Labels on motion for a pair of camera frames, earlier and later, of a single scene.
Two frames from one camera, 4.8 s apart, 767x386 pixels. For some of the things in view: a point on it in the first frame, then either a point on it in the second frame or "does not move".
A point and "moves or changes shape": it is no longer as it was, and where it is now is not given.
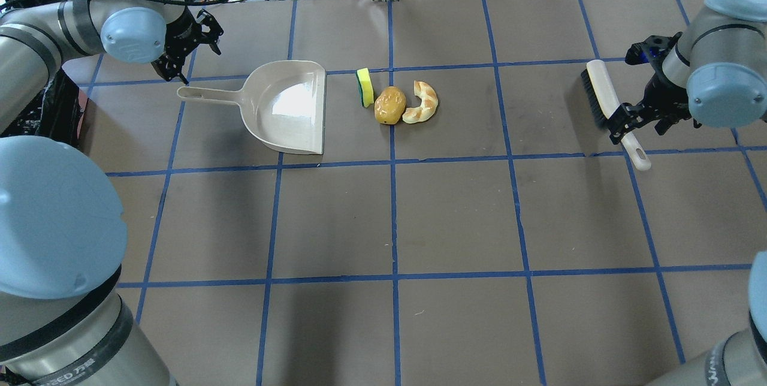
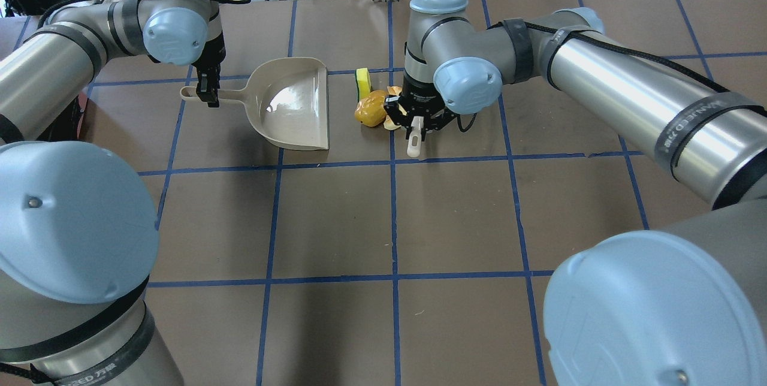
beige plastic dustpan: (283, 103) does not move
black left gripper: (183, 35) → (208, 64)
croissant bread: (428, 104) moves or changes shape
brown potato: (389, 105) moves or changes shape
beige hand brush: (603, 99) moves or changes shape
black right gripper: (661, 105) → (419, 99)
